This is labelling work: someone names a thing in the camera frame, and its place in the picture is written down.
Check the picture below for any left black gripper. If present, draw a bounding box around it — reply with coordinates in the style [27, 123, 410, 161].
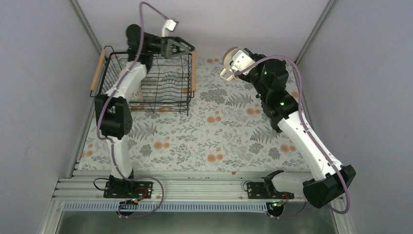
[144, 35, 194, 59]

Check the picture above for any beige mug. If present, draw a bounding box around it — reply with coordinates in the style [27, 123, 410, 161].
[220, 46, 240, 81]

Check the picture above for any patterned white mug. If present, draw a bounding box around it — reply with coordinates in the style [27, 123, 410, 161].
[131, 87, 144, 102]

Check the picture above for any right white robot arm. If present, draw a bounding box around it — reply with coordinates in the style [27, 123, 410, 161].
[231, 49, 356, 214]

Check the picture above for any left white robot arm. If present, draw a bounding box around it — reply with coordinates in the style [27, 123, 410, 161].
[94, 24, 195, 197]

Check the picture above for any floral table mat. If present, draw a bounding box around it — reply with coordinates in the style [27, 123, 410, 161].
[78, 57, 310, 172]

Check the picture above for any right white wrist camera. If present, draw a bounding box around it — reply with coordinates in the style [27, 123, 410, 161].
[231, 50, 255, 75]

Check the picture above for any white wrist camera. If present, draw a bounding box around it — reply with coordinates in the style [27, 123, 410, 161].
[231, 50, 255, 75]
[161, 19, 178, 38]

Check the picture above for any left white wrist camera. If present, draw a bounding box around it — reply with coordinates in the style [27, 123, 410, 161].
[161, 19, 178, 38]

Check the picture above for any black wire dish rack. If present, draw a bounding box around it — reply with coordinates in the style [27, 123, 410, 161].
[90, 45, 196, 114]

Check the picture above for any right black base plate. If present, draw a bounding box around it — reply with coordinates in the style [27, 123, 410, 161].
[244, 181, 295, 199]

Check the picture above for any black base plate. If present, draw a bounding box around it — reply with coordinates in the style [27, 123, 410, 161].
[103, 181, 153, 199]
[244, 181, 295, 199]

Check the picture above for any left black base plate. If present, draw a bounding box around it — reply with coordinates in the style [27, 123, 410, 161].
[103, 181, 153, 199]

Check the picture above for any aluminium rail frame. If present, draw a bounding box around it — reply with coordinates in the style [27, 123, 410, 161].
[51, 170, 343, 212]

